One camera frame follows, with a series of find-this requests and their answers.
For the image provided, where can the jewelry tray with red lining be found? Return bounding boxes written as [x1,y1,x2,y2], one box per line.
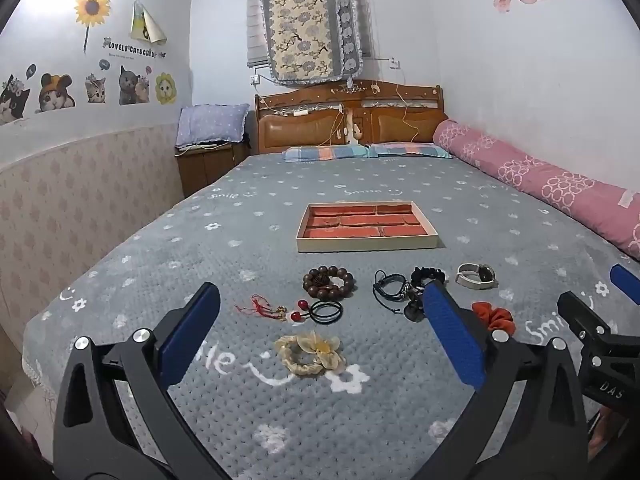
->
[296,201,439,253]

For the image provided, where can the white strap wristwatch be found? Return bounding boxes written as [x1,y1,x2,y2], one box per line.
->
[456,262,499,290]

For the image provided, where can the orange scrunchie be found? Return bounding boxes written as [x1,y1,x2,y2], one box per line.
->
[471,301,516,336]

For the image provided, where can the peeling wall poster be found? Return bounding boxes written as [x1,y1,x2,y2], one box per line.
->
[131,0,168,43]

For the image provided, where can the pink circle-print bolster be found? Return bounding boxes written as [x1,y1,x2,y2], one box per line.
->
[432,120,640,261]

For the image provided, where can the floral hanging cloth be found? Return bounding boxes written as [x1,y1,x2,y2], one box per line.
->
[259,0,366,86]

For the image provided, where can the cream flower scrunchie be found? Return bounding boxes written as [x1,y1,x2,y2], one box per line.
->
[273,331,347,376]

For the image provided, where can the sunflower face cat sticker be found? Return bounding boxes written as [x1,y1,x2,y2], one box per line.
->
[155,72,180,106]

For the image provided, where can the grey cat sticker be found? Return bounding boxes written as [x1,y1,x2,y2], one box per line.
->
[118,65,153,106]

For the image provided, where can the tabby kitten sticker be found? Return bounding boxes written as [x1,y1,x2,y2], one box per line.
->
[84,73,108,105]

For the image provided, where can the black and white cat sticker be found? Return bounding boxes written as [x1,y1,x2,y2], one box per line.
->
[0,74,32,126]

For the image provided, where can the plaid pillow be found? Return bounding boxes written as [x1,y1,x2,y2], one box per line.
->
[369,142,453,160]
[281,145,371,162]

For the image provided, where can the sunflower wall sticker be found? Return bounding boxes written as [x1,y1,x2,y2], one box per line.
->
[74,0,111,56]

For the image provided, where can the red string charm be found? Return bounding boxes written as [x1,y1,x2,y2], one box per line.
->
[235,294,293,322]

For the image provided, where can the lettering wall sticker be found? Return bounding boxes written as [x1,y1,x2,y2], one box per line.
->
[102,36,167,59]

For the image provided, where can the black scrunchie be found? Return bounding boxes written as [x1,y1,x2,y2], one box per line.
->
[410,266,451,291]

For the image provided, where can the orange cable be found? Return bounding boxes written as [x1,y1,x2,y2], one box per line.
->
[396,82,426,143]

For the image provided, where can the wooden bed headboard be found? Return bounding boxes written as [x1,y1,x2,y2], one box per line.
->
[254,80,448,156]

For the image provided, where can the black hair tie red beads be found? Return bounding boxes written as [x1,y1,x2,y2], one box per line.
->
[290,299,345,323]

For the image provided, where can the wooden nightstand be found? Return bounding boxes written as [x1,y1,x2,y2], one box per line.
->
[175,141,251,200]

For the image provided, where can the brown wooden bead bracelet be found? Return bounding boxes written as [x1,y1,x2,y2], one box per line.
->
[302,267,356,302]

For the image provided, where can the orange hat cat sticker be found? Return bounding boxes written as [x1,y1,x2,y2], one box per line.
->
[35,73,77,113]

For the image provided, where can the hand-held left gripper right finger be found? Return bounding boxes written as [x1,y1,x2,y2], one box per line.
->
[415,280,589,480]

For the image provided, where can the grey dotted bed blanket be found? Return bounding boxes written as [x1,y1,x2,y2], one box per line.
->
[22,152,640,480]

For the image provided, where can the black cord bracelet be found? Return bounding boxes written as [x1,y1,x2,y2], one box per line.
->
[372,270,412,307]

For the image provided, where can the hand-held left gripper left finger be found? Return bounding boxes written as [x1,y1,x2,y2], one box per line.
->
[52,282,231,480]

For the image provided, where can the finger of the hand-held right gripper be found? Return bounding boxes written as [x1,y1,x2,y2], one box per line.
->
[610,262,640,306]
[556,291,615,363]

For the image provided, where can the lavender dotted pillow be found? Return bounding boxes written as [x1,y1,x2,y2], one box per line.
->
[175,104,250,150]

